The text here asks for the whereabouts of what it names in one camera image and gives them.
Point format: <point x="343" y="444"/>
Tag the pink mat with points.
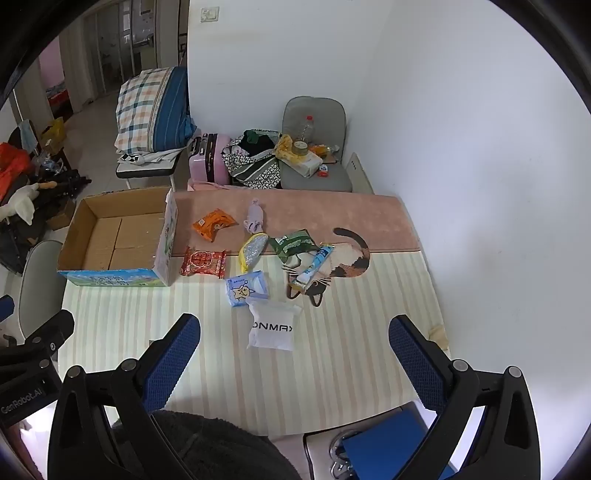
<point x="369" y="221"/>

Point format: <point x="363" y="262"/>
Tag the clear plastic bottle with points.
<point x="307" y="131"/>

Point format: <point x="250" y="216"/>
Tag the small red and white item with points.
<point x="323" y="171"/>

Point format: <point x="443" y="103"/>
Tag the plaid pillow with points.
<point x="143" y="106"/>

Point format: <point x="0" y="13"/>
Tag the orange cloth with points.
<point x="14" y="161"/>

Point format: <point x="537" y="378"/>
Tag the black and white patterned bag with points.
<point x="258" y="173"/>

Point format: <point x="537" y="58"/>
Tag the dark fleece clothing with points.
<point x="217" y="447"/>

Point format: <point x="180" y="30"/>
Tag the folded blue blanket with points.
<point x="178" y="110"/>

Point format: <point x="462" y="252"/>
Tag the small cardboard box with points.
<point x="62" y="217"/>

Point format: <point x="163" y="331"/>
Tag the yellow paper bag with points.
<point x="53" y="134"/>

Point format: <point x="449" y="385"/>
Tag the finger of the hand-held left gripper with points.
<point x="4" y="308"/>
<point x="51" y="330"/>

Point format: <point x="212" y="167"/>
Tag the grey round table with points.
<point x="41" y="286"/>

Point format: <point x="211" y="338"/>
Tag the white wall switch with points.
<point x="210" y="14"/>

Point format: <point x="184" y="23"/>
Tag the orange snack packet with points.
<point x="213" y="225"/>

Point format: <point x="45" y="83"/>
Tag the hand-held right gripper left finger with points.
<point x="178" y="355"/>

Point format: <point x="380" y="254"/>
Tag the white plush toy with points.
<point x="21" y="203"/>

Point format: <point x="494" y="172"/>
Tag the blue tissue packet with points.
<point x="244" y="290"/>

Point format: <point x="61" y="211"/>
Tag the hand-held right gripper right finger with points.
<point x="413" y="355"/>

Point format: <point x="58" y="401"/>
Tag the white flat box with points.
<point x="302" y="164"/>

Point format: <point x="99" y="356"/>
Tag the white stool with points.
<point x="143" y="173"/>

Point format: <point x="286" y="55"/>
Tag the white soft packet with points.
<point x="272" y="330"/>

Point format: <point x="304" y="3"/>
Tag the blue notebook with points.
<point x="383" y="443"/>

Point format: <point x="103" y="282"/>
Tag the black tripod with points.
<point x="64" y="180"/>

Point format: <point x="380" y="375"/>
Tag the pink suitcase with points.
<point x="212" y="161"/>

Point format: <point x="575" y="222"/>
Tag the yellow plastic bag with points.
<point x="284" y="144"/>

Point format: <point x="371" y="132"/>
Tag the red snack packet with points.
<point x="202" y="263"/>

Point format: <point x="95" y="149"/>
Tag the grey floor chair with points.
<point x="323" y="115"/>

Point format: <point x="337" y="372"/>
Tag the yellow and silver pouch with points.
<point x="253" y="251"/>

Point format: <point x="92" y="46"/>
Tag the green snack packet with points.
<point x="290" y="244"/>

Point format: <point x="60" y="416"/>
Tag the purple sock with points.
<point x="254" y="217"/>

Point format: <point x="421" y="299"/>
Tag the long blue tube packet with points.
<point x="316" y="267"/>

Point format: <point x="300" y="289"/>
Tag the tape roll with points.
<point x="301" y="148"/>

